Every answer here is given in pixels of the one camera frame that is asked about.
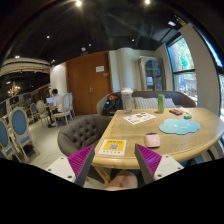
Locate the blue white chair front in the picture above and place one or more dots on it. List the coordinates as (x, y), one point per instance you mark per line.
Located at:
(19, 125)

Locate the yellow QR code sign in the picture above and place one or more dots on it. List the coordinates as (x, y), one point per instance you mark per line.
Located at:
(113, 147)

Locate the white dining chair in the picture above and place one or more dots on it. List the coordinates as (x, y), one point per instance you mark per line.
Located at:
(63, 109)

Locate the blue white chair left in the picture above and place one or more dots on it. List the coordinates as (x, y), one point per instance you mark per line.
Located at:
(5, 142)

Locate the chandelier lamp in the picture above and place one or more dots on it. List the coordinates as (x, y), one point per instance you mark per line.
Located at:
(14, 90)

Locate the black red backpack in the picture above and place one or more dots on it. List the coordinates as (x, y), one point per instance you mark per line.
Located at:
(112, 104)

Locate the blue white chair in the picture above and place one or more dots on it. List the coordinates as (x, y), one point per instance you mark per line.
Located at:
(5, 142)
(19, 125)

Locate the dark red small box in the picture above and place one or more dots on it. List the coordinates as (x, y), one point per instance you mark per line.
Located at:
(175, 112)

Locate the wooden glass cabinet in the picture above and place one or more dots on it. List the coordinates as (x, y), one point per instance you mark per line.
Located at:
(151, 73)

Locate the person's knee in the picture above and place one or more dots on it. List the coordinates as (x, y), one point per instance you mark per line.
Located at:
(124, 180)

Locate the seated person white shirt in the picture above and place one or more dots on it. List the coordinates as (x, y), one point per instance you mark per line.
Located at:
(56, 98)

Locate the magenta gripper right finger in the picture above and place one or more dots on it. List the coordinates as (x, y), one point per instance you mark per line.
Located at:
(148, 161)

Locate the green tumbler bottle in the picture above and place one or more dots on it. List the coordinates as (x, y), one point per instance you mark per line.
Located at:
(161, 103)

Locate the clear plastic water bottle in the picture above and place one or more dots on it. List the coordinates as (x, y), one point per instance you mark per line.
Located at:
(127, 99)

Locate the grey tufted armchair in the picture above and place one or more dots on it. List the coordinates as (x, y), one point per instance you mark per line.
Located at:
(81, 132)

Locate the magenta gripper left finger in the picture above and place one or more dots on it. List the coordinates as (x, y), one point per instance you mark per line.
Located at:
(80, 163)

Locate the printed paper menu sheet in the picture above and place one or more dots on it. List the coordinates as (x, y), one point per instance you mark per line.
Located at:
(138, 118)

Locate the round wooden table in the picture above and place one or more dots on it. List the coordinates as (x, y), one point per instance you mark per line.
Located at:
(180, 147)

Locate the brown wooden door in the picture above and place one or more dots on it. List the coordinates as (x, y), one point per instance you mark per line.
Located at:
(89, 81)

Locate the grey sofa bench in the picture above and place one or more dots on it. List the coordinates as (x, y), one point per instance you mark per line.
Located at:
(178, 98)

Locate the blue cloud mouse pad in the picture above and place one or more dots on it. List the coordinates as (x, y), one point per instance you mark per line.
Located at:
(179, 126)

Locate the striped cushion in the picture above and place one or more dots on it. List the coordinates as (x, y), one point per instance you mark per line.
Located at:
(151, 103)

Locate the small teal object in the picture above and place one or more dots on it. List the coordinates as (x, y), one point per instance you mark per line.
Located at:
(187, 116)

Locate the laptop on far table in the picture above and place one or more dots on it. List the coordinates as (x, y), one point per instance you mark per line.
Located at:
(49, 100)

